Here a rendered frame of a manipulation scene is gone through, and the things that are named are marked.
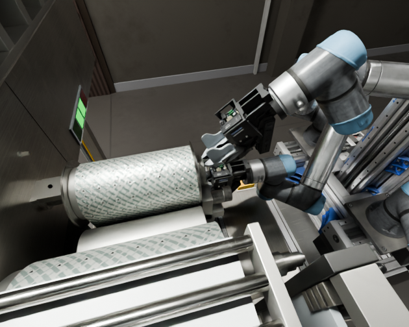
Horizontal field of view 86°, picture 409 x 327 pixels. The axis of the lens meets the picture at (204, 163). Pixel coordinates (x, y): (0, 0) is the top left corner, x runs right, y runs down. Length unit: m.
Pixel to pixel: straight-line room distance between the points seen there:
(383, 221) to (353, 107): 0.68
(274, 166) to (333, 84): 0.32
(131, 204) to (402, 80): 0.63
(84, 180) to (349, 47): 0.52
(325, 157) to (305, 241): 0.99
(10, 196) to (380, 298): 0.53
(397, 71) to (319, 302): 0.50
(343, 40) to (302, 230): 1.39
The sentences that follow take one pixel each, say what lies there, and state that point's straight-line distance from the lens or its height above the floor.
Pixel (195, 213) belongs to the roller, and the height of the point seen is 1.23.
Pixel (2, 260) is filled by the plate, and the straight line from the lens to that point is 0.48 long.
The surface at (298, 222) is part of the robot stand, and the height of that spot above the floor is 0.21.
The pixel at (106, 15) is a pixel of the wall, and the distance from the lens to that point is 2.95.
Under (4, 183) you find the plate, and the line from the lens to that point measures 0.50.
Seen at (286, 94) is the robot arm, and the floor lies 1.43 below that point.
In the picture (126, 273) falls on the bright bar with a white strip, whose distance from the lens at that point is 0.22.
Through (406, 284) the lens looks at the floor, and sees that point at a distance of 2.17.
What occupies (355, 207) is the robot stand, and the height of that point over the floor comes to 0.82.
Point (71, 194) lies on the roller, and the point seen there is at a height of 1.30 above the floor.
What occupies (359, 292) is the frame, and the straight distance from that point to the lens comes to 0.26.
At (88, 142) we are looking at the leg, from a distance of 1.51.
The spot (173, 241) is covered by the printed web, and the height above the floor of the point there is 1.40.
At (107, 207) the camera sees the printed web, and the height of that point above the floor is 1.27.
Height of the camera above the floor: 1.66
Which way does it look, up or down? 51 degrees down
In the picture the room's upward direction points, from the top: straight up
